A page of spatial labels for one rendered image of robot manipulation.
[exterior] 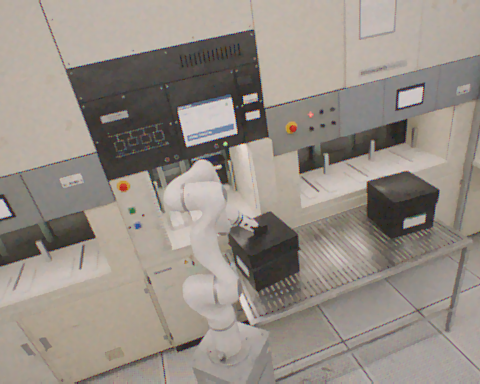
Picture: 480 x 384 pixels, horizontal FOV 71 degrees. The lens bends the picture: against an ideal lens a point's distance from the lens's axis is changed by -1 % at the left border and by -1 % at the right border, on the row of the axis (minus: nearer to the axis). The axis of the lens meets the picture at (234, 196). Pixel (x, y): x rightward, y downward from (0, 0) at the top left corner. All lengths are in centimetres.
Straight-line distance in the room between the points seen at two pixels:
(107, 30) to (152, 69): 24
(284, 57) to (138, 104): 77
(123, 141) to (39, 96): 40
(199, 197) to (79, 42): 89
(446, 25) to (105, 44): 185
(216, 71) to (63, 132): 78
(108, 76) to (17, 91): 38
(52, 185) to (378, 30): 187
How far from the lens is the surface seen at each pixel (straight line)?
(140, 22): 170
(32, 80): 176
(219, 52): 176
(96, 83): 172
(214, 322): 145
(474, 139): 288
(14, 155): 186
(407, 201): 207
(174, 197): 120
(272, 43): 186
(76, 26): 171
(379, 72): 221
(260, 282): 182
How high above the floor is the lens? 208
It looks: 30 degrees down
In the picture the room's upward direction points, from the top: 11 degrees counter-clockwise
